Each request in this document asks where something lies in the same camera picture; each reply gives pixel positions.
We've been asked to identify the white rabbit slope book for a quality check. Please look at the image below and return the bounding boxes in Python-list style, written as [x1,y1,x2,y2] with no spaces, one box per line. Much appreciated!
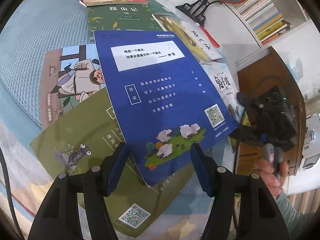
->
[201,61,244,123]

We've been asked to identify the black fan stand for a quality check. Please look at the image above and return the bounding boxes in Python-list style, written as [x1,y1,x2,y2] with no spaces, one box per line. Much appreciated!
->
[175,0,223,27]

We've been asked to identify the cartoon scholar picture book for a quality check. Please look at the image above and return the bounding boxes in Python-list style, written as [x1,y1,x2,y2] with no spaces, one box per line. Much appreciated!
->
[40,44,105,130]

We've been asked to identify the blue textured desk mat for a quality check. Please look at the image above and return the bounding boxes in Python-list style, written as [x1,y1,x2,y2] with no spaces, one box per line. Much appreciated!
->
[1,0,91,133]

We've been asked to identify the brown wooden chair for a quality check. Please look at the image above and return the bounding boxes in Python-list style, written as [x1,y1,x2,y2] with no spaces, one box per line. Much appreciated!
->
[237,47,306,176]

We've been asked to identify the dark green insect book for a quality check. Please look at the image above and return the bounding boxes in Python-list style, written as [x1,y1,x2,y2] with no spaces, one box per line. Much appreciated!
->
[87,3,174,40]

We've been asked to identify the blue sheep book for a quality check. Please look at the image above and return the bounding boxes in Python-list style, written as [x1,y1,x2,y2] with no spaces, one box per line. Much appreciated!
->
[94,30,238,186]

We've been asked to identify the olive green cricket book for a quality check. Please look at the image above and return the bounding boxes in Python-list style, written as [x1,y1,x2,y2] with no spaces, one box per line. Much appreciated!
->
[30,88,194,238]

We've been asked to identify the person's right hand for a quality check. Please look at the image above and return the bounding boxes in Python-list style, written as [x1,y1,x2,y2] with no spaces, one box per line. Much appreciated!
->
[255,143,289,198]

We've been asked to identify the row of shelved books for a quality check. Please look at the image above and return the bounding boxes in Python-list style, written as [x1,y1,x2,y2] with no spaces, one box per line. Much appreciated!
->
[233,0,292,45]

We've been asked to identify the yellow animal picture book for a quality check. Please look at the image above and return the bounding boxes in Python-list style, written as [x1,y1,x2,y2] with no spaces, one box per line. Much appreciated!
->
[152,14,223,63]

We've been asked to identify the black cable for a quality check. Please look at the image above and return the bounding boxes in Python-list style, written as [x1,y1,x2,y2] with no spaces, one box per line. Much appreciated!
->
[0,147,23,240]

